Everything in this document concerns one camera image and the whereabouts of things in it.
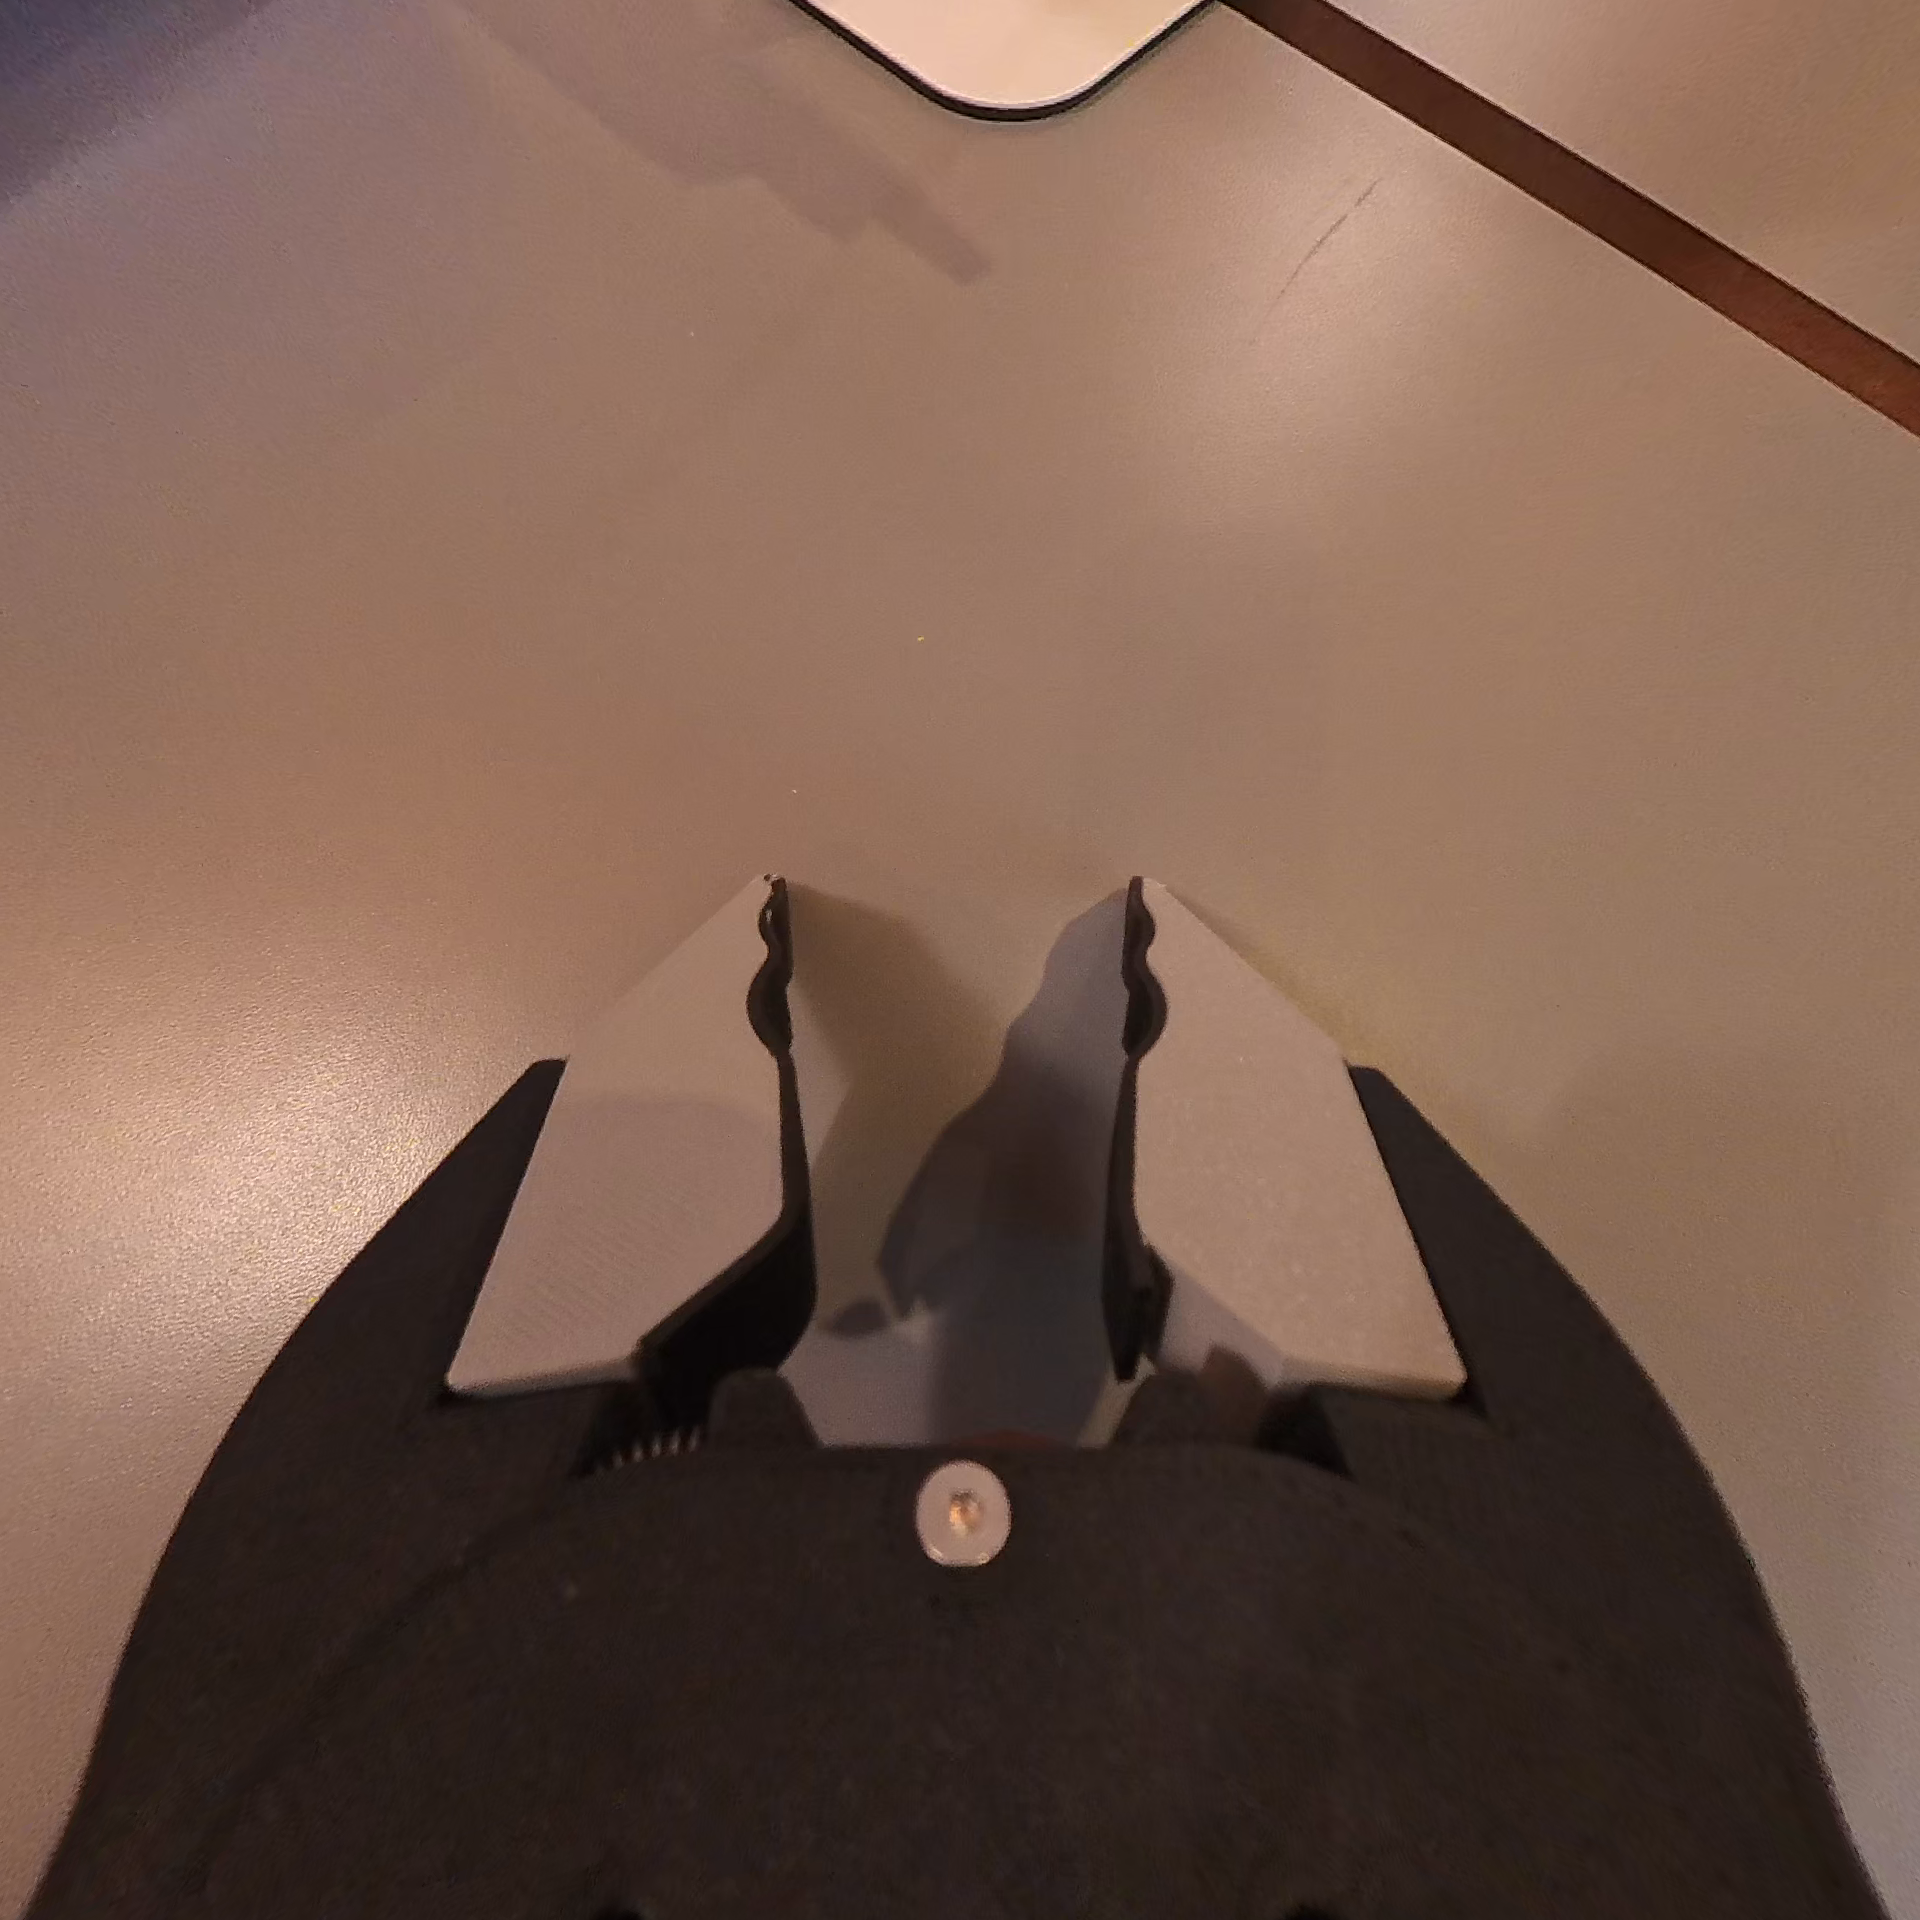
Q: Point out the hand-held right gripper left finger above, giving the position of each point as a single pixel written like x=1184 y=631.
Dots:
x=646 y=1200

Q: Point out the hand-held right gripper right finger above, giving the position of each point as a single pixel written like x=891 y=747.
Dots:
x=1289 y=1200

